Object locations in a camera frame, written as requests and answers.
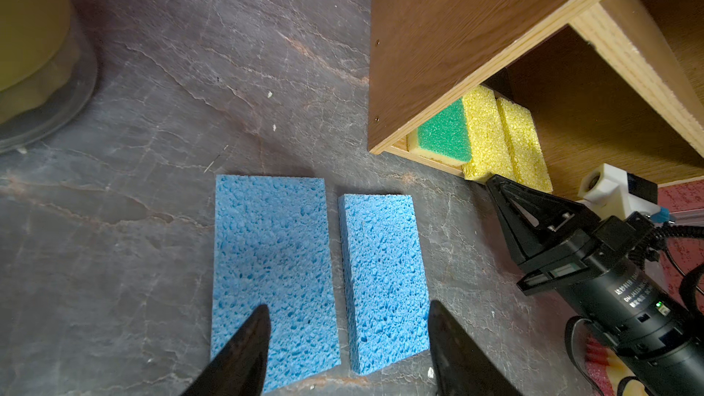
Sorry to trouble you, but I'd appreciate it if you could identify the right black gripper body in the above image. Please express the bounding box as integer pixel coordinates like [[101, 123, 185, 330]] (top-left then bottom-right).
[[516, 212, 688, 352]]

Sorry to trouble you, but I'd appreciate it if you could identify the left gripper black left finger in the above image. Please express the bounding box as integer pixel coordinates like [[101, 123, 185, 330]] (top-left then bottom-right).
[[183, 304, 271, 396]]

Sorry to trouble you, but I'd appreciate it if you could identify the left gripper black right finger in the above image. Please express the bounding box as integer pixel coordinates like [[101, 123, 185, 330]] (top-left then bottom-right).
[[428, 300, 521, 395]]

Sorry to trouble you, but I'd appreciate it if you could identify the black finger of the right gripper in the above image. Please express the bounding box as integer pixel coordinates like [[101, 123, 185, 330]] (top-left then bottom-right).
[[486, 175, 600, 274]]

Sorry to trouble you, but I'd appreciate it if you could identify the bright green sponge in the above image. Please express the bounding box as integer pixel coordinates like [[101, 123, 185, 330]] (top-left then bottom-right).
[[407, 99, 472, 166]]

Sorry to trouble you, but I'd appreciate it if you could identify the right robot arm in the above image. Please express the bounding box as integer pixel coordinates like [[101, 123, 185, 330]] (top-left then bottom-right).
[[486, 165, 703, 395]]

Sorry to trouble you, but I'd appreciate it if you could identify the wooden three-tier shelf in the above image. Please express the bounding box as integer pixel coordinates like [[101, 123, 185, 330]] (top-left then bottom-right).
[[368, 0, 703, 198]]

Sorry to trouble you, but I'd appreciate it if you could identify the yellow smiley face sponge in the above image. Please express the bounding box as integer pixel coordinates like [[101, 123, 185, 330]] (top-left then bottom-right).
[[585, 335, 634, 396]]

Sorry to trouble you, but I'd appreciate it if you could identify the right light blue sponge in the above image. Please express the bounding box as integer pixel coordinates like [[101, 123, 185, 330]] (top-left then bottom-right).
[[338, 194, 430, 376]]

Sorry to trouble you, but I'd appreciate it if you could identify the light blue sponge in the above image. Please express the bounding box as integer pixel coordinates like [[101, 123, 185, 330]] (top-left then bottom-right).
[[338, 194, 430, 376], [211, 175, 341, 392]]

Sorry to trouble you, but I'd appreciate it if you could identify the left light blue sponge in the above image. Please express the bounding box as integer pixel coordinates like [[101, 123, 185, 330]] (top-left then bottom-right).
[[211, 175, 341, 392]]

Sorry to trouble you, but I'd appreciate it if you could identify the yellow pen cup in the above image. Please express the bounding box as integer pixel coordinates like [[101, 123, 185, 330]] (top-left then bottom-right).
[[1, 0, 98, 152]]

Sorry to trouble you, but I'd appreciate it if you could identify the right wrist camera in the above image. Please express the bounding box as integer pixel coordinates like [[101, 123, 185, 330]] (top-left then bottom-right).
[[577, 163, 674, 224]]

